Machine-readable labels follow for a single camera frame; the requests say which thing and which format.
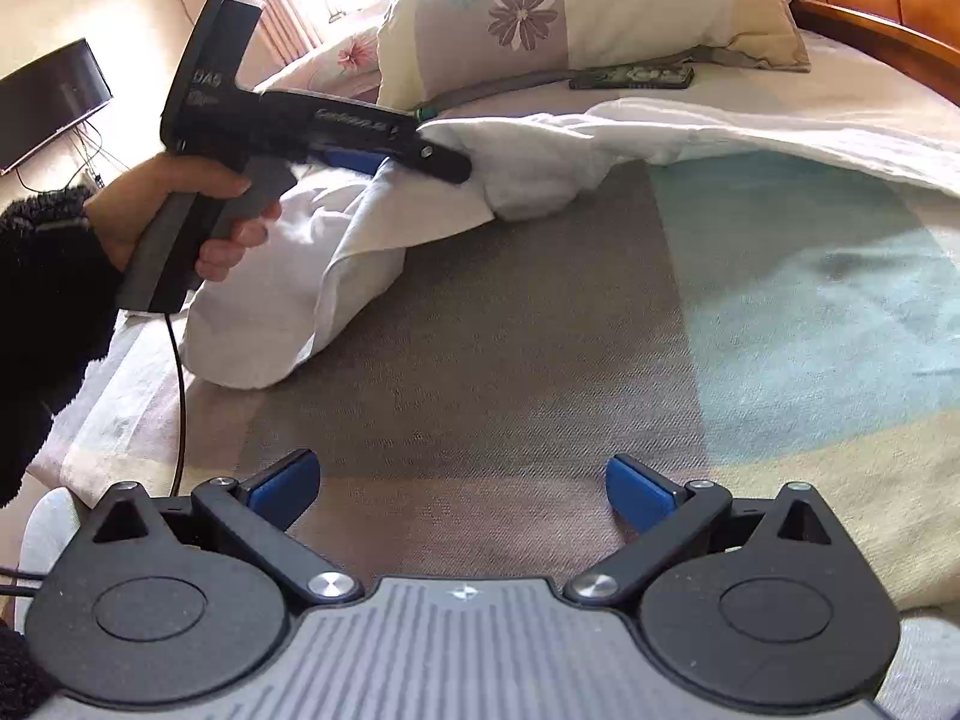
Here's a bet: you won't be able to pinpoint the person's left hand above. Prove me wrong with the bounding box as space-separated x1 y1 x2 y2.
82 154 283 283

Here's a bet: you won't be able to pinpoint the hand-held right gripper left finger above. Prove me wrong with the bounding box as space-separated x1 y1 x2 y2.
91 448 365 611

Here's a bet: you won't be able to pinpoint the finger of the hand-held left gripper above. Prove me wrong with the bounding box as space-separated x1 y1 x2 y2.
386 136 473 185
307 150 391 176

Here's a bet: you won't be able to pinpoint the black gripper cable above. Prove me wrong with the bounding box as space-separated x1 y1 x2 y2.
163 310 185 497
0 568 47 599

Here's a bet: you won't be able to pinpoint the black television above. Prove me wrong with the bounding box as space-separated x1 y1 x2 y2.
0 37 114 177

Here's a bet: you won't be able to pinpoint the black wall cables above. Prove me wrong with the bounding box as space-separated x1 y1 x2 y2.
15 118 107 194

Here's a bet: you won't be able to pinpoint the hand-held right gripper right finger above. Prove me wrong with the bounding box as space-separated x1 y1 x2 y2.
562 454 836 610

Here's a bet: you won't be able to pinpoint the pink floral folded quilt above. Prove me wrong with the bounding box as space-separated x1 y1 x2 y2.
255 15 385 102

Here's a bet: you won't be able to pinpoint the white printed shirt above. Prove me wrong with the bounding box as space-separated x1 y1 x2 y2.
184 100 960 391

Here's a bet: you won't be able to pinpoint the floral pillow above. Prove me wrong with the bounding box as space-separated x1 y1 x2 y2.
375 0 812 112

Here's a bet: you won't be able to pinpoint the wooden headboard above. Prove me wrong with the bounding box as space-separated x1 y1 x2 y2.
754 0 960 107

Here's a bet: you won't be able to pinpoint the black remote control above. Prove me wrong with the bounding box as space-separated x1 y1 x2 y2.
568 64 695 91

